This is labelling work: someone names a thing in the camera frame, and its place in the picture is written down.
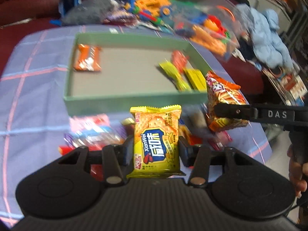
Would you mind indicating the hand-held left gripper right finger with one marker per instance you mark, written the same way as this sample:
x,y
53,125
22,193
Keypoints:
x,y
184,152

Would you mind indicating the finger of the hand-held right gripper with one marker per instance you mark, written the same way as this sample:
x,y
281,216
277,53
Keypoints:
x,y
240,112

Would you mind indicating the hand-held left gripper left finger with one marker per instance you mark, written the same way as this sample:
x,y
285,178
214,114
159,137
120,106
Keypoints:
x,y
129,152

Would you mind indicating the orange striped snack packet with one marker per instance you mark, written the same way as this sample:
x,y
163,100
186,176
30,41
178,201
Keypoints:
x,y
223,93

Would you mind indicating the yellow cracker packet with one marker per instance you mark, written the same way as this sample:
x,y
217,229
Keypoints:
x,y
156,144

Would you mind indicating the pile of mixed snacks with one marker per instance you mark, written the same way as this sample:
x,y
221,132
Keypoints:
x,y
93,132

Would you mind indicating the green cardboard box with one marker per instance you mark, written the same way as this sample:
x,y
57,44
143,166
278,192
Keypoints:
x,y
96,103

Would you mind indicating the person's right hand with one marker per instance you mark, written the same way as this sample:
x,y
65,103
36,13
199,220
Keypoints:
x,y
296,175

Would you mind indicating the stack of picture books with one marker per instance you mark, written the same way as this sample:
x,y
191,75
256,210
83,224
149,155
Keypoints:
x,y
286,81

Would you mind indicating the yellow snack packet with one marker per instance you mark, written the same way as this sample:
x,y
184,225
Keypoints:
x,y
196,79
174,77

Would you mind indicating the light blue jacket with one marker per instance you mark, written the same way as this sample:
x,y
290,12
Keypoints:
x,y
267,38

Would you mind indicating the small red snack packet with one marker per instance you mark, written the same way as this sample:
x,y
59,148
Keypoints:
x,y
180,60

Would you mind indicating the clear bag of orange toys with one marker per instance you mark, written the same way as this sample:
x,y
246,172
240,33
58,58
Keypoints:
x,y
209,33

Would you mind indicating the orange wafer packet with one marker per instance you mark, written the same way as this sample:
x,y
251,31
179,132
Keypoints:
x,y
87,58

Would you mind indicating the blue checked blanket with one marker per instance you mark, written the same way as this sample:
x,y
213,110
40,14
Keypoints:
x,y
36,101

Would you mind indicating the purple foil bag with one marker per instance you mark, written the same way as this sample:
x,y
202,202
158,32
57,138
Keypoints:
x,y
120,16

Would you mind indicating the orange toy vehicle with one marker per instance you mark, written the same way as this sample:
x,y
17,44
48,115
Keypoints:
x,y
151,4

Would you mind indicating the grey plush toy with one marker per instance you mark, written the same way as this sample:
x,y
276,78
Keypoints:
x,y
89,10

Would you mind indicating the dark red sofa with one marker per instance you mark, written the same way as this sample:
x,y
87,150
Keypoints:
x,y
24,7

